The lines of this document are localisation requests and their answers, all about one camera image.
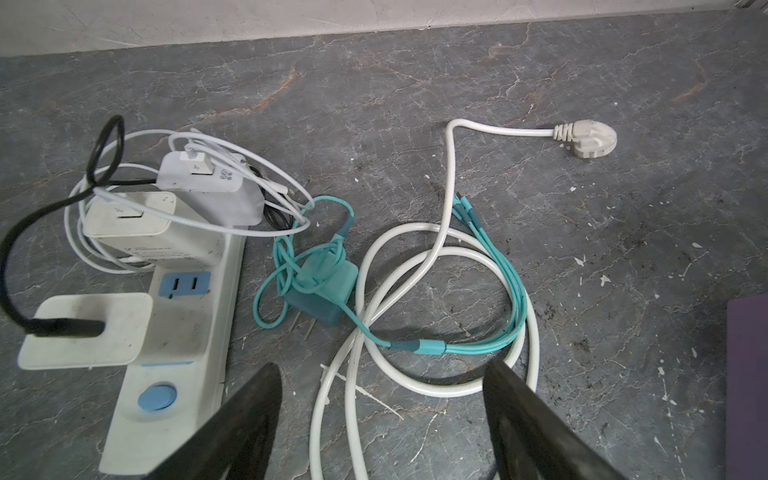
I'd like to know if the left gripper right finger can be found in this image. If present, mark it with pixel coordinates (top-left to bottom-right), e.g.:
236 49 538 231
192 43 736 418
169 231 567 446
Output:
482 360 624 480

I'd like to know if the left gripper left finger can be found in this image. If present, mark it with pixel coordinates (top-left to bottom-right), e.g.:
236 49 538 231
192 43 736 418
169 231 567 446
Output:
146 363 282 479

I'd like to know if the white blue power strip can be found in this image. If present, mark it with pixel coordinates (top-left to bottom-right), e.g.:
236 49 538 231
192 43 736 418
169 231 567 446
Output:
99 235 245 475

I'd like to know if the white square charger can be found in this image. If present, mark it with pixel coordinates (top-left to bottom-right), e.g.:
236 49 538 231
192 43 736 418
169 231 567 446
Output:
17 293 153 370

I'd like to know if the teal charger adapter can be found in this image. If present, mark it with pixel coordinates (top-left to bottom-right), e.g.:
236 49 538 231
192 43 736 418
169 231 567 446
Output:
284 250 359 327

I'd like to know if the purple power strip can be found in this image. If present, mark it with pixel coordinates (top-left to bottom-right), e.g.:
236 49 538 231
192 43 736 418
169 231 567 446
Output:
726 294 767 479

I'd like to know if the white charger adapter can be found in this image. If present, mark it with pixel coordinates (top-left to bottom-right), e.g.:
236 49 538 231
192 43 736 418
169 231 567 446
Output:
156 152 264 227

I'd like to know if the teal cable bundle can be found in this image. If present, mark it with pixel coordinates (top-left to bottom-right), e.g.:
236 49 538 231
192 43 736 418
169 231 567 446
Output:
251 193 529 356

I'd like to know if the thin white charger cable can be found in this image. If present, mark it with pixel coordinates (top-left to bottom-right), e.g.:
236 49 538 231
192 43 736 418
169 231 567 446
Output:
62 127 316 276

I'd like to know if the purple strip white cord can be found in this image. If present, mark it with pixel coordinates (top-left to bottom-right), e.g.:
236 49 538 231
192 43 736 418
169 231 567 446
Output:
308 118 619 480

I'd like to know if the thin black cable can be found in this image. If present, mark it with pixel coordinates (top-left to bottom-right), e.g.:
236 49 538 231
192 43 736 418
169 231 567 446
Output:
0 113 157 338

